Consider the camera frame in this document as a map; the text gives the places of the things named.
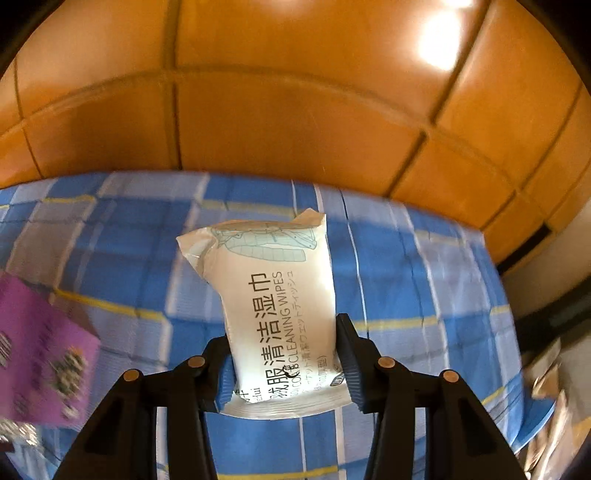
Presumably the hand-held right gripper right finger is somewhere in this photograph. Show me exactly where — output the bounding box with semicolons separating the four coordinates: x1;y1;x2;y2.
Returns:
336;314;527;480

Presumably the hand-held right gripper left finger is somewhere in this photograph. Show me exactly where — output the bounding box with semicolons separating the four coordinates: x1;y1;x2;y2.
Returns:
54;337;237;480

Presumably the white wet wipes pack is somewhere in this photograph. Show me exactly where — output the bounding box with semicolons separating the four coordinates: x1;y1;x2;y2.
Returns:
176;209;352;419

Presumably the blue checked tablecloth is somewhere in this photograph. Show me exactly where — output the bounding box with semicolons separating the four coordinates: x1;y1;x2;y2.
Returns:
0;172;556;480

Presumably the purple cardboard tissue box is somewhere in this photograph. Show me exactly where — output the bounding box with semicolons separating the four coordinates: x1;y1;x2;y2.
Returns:
0;272;100;424

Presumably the wooden wardrobe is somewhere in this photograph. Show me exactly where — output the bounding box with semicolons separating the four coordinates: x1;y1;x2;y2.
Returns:
0;0;591;278

